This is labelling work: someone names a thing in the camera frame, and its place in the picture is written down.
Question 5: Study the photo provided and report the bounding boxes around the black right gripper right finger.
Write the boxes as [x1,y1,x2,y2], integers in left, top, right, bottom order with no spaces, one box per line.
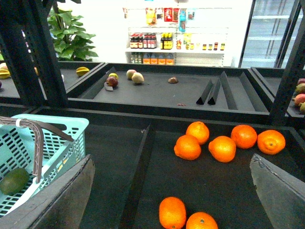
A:
[250,154,305,229]

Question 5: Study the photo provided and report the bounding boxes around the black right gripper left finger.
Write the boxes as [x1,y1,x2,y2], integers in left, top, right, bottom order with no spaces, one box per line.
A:
[0,155,95,229]

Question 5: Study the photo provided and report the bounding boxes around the green avocado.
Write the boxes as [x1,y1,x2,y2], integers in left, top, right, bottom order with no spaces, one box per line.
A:
[0,168,30,195]

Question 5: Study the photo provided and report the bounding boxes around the light blue plastic basket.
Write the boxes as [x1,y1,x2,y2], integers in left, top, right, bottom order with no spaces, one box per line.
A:
[0,114,89,217]

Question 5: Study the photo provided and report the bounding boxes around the brown basket handle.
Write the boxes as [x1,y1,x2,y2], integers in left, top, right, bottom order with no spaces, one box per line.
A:
[0,116,74,183]

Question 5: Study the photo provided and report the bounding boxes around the large orange far right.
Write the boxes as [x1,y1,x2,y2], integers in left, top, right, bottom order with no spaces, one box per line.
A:
[257,130,286,155]

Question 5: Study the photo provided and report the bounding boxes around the large orange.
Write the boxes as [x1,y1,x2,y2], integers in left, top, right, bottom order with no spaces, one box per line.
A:
[257,130,286,155]
[174,135,202,160]
[208,135,236,163]
[186,212,218,229]
[185,121,210,145]
[231,125,257,149]
[159,197,186,229]

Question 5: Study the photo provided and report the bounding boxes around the black produce tray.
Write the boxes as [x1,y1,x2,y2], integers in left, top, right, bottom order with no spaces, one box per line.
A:
[0,0,305,229]

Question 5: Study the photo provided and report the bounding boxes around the large orange front right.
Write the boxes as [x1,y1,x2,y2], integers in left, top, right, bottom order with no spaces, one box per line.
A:
[186,212,218,229]

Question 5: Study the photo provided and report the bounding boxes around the black triangular tray dividers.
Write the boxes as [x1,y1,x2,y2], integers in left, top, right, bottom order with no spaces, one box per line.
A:
[196,71,268,113]

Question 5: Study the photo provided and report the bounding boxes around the large orange back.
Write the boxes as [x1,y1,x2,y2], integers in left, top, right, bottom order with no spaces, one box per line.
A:
[185,121,210,145]

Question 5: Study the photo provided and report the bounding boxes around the large orange centre left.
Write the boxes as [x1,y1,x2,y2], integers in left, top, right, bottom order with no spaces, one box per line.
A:
[174,135,202,160]

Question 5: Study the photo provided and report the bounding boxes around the large orange front left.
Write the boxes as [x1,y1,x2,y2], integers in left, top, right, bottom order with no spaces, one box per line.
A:
[159,197,186,229]

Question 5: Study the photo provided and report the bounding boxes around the dark red fruit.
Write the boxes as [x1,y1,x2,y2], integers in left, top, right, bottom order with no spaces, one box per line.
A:
[106,76,118,87]

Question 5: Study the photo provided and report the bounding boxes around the yellow starfruit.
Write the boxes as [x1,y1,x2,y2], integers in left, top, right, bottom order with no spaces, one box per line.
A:
[76,67,90,77]

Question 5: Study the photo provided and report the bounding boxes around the tan pear fruit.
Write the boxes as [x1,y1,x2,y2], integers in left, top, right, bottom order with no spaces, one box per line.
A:
[132,72,144,84]

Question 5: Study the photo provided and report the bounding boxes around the green potted plant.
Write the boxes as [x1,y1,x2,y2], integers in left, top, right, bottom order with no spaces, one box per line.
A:
[47,9,98,62]

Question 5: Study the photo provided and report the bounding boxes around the glass door refrigerator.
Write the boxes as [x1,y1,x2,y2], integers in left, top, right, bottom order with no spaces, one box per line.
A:
[239,0,303,68]

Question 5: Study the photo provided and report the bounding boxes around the white grocery shelf with bottles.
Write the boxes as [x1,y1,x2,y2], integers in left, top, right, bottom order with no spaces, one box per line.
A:
[123,4,233,67]

